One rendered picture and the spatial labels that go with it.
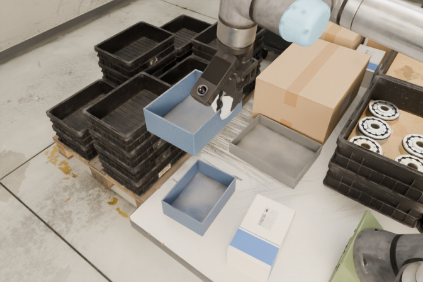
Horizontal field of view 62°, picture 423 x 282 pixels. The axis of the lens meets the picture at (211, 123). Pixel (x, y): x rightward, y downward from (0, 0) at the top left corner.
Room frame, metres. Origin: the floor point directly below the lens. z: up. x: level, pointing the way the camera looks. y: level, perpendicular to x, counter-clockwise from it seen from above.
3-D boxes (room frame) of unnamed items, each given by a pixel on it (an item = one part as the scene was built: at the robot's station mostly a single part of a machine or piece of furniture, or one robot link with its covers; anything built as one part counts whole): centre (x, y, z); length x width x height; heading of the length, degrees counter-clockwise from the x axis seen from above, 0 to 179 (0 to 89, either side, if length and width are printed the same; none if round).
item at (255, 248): (0.50, -0.14, 0.75); 0.20 x 0.12 x 0.09; 151
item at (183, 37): (2.17, 0.21, 0.31); 0.40 x 0.30 x 0.34; 143
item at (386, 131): (0.83, -0.54, 0.86); 0.10 x 0.10 x 0.01
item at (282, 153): (0.86, -0.23, 0.73); 0.27 x 0.20 x 0.05; 51
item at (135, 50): (1.85, 0.45, 0.37); 0.40 x 0.30 x 0.45; 143
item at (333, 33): (1.58, -0.63, 0.78); 0.30 x 0.22 x 0.16; 145
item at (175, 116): (0.65, 0.04, 1.10); 0.20 x 0.15 x 0.07; 144
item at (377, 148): (0.74, -0.48, 0.86); 0.10 x 0.10 x 0.01
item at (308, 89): (1.13, -0.40, 0.80); 0.40 x 0.30 x 0.20; 144
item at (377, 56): (1.36, -0.71, 0.75); 0.20 x 0.12 x 0.09; 146
